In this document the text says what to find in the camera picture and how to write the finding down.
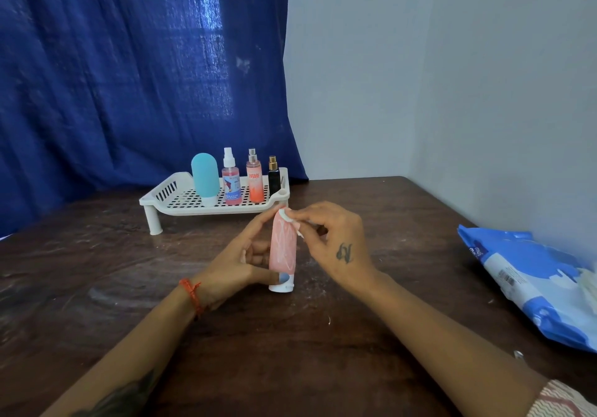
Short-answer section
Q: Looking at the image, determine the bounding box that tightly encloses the orange spray bottle silver cap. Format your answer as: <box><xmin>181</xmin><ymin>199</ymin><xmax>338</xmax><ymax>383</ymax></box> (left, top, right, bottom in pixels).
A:
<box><xmin>246</xmin><ymin>148</ymin><xmax>264</xmax><ymax>204</ymax></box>

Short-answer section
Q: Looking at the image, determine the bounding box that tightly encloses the black perfume bottle gold cap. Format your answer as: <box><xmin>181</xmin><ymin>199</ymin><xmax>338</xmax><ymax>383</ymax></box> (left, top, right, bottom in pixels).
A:
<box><xmin>267</xmin><ymin>155</ymin><xmax>282</xmax><ymax>197</ymax></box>

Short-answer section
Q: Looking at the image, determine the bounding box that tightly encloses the pink squeeze bottle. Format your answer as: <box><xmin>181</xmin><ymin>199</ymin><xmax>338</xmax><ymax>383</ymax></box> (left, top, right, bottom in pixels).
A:
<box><xmin>268</xmin><ymin>210</ymin><xmax>299</xmax><ymax>294</ymax></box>

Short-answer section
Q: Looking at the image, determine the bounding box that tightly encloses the blue white wet wipes pack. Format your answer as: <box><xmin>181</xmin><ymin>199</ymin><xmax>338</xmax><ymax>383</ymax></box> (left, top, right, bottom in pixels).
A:
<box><xmin>456</xmin><ymin>224</ymin><xmax>597</xmax><ymax>354</ymax></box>

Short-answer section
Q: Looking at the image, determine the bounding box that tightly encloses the dark blue curtain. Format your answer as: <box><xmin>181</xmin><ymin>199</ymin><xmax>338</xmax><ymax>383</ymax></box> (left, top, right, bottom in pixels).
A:
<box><xmin>0</xmin><ymin>0</ymin><xmax>308</xmax><ymax>238</ymax></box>

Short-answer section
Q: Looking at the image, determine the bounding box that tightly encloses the person's left forearm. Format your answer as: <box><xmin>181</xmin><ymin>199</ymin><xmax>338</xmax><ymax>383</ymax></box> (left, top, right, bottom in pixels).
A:
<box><xmin>42</xmin><ymin>288</ymin><xmax>204</xmax><ymax>417</ymax></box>

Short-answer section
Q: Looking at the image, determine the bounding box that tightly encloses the person's left hand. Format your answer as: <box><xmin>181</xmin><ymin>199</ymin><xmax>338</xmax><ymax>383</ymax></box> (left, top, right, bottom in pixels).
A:
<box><xmin>191</xmin><ymin>206</ymin><xmax>292</xmax><ymax>312</ymax></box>

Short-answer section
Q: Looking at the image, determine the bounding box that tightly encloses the patterned right sleeve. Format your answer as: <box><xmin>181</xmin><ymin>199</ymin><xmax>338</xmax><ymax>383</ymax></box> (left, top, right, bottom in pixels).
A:
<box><xmin>527</xmin><ymin>379</ymin><xmax>597</xmax><ymax>417</ymax></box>

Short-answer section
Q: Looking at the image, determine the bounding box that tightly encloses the pink spray bottle white cap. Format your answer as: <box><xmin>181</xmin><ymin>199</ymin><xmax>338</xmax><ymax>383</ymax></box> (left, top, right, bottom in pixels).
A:
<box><xmin>221</xmin><ymin>147</ymin><xmax>243</xmax><ymax>206</ymax></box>

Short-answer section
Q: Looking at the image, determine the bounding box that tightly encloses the white wet wipe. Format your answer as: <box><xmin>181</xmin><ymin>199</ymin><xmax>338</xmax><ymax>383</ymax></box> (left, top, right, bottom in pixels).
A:
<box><xmin>278</xmin><ymin>208</ymin><xmax>304</xmax><ymax>239</ymax></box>

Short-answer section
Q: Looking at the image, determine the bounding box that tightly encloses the dark wooden table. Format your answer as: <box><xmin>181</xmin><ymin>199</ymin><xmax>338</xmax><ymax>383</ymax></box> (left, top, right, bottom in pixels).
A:
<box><xmin>0</xmin><ymin>176</ymin><xmax>597</xmax><ymax>417</ymax></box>

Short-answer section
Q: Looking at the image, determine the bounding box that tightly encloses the teal squeeze bottle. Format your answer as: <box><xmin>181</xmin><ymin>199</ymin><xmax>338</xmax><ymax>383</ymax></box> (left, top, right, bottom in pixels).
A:
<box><xmin>190</xmin><ymin>152</ymin><xmax>219</xmax><ymax>207</ymax></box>

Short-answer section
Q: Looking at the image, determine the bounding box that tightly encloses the orange thread bracelet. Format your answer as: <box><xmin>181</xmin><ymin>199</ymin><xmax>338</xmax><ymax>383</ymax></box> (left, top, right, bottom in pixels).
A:
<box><xmin>178</xmin><ymin>278</ymin><xmax>206</xmax><ymax>318</ymax></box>

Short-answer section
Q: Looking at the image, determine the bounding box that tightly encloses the white perforated plastic rack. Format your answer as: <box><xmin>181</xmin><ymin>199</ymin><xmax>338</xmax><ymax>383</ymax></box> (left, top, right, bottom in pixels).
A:
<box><xmin>139</xmin><ymin>167</ymin><xmax>290</xmax><ymax>236</ymax></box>

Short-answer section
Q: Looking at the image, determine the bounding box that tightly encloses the person's right hand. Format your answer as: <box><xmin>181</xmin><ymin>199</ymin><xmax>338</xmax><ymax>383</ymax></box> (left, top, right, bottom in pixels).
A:
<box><xmin>287</xmin><ymin>200</ymin><xmax>388</xmax><ymax>297</ymax></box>

